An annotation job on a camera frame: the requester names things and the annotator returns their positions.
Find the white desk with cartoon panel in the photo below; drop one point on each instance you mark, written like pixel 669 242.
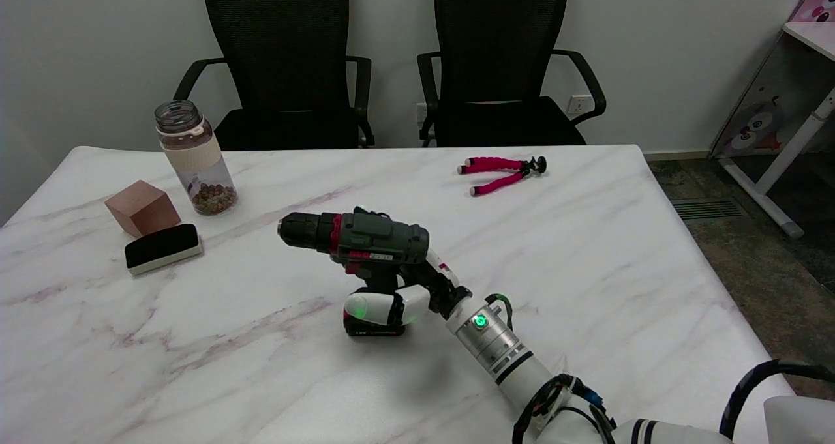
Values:
pixel 783 105

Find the white wall socket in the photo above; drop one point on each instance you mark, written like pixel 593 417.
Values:
pixel 421 112
pixel 579 104

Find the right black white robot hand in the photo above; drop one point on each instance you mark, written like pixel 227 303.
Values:
pixel 404 294

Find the floor vent grille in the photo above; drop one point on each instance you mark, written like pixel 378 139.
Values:
pixel 708 208

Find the green red power screwdriver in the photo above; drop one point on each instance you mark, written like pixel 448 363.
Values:
pixel 355 242

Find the black whiteboard eraser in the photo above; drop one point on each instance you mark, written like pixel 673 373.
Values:
pixel 162 247

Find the black mesh office chair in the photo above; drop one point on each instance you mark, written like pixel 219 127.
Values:
pixel 502 72
pixel 287 72

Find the pink flexible mini tripod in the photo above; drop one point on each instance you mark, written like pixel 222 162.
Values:
pixel 499 170

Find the glass jar with nuts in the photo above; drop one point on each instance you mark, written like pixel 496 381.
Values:
pixel 196 163

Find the brown wooden cube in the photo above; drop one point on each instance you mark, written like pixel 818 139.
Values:
pixel 142 207

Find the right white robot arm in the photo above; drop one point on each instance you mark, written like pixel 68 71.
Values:
pixel 515 366

